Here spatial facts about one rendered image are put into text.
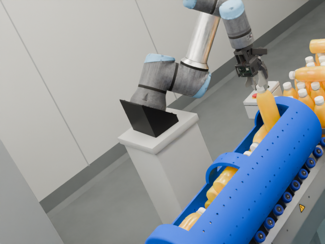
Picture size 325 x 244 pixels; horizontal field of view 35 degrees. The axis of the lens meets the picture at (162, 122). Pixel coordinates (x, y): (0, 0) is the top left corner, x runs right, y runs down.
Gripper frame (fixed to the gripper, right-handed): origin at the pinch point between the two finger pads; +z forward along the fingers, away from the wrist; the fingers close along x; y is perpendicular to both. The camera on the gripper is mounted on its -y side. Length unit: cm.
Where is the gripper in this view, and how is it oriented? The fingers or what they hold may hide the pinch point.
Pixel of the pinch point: (260, 86)
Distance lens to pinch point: 213.6
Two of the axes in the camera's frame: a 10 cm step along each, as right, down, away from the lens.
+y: -5.8, 5.6, -5.9
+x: 7.3, 0.3, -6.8
